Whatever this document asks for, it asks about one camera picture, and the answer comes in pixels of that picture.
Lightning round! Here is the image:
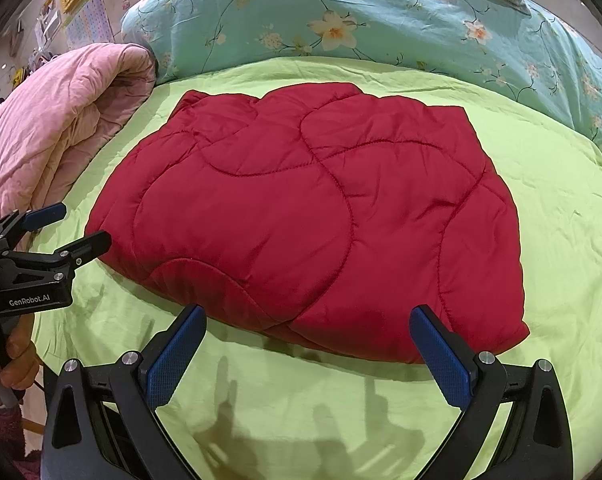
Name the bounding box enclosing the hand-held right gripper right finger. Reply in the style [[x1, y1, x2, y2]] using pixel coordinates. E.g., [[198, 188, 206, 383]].
[[408, 304, 574, 480]]

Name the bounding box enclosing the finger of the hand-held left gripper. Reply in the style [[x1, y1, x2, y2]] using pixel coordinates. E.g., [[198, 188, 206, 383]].
[[3, 230, 112, 282], [0, 202, 68, 252]]

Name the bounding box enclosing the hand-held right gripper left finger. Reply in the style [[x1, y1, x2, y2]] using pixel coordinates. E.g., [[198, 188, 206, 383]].
[[41, 304, 207, 480]]

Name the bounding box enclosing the red puffer jacket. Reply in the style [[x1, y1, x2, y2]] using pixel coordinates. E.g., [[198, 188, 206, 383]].
[[83, 82, 532, 363]]

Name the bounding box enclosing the person's left forearm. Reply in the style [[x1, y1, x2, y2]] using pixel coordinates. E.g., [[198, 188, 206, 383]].
[[0, 400, 46, 480]]

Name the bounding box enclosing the person's left hand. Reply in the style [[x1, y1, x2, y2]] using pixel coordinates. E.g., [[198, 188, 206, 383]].
[[0, 325, 42, 387]]

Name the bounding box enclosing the pink blanket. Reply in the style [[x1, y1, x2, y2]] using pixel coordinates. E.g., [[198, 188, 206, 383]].
[[0, 42, 159, 251]]

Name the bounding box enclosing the light green bed sheet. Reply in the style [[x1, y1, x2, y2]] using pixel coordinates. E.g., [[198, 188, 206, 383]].
[[31, 55, 602, 480]]

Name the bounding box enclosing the teal floral quilt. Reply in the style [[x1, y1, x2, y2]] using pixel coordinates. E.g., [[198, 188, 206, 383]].
[[121, 0, 602, 216]]

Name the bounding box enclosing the dotted wall poster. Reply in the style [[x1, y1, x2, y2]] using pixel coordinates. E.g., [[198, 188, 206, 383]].
[[68, 0, 118, 57]]

